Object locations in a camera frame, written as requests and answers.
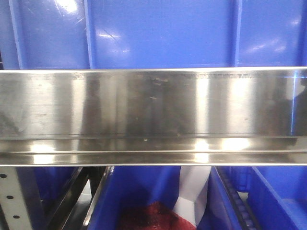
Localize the blue tray on upper shelf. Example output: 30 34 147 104
0 0 307 69

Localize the white perforated shelf upright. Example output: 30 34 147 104
0 167 46 230

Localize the blue bin lower middle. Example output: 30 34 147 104
88 166 238 230

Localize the blue bin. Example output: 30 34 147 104
208 166 307 230
88 166 238 230
34 167 77 202

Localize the red mesh cloth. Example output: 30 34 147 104
116 202 196 230

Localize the blue bin lower left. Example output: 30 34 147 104
34 167 77 202

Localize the black roller track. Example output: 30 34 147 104
216 167 259 230

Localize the blue bin lower right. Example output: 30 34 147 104
208 166 307 230

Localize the steel shelf side rail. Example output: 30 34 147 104
81 166 114 230

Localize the stainless steel shelf rail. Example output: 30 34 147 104
0 67 307 166

